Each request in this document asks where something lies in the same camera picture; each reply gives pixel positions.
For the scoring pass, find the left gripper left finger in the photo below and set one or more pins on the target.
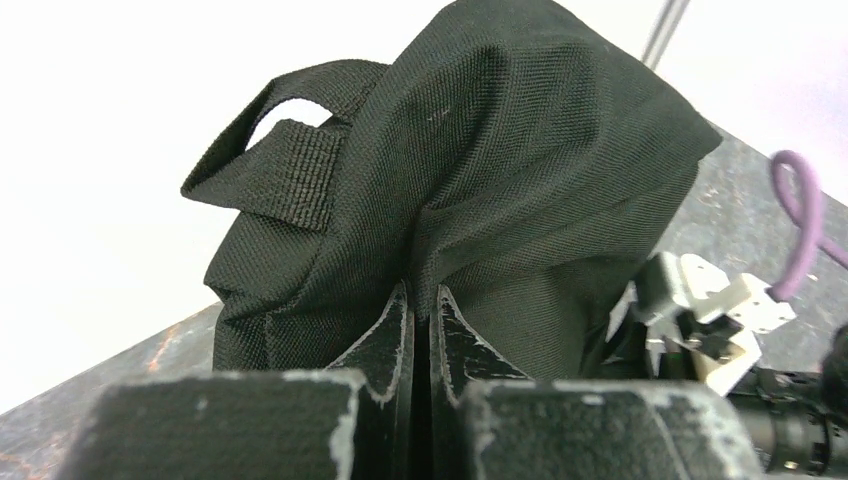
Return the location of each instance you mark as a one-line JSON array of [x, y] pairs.
[[348, 420]]

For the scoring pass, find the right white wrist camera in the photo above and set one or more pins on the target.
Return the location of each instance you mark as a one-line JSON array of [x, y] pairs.
[[690, 321]]

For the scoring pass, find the black student backpack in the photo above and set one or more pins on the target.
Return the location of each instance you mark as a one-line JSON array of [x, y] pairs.
[[510, 154]]

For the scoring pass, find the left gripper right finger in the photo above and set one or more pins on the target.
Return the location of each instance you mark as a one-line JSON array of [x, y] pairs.
[[490, 421]]

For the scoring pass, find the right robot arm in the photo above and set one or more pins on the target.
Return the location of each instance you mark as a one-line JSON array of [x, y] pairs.
[[797, 421]]

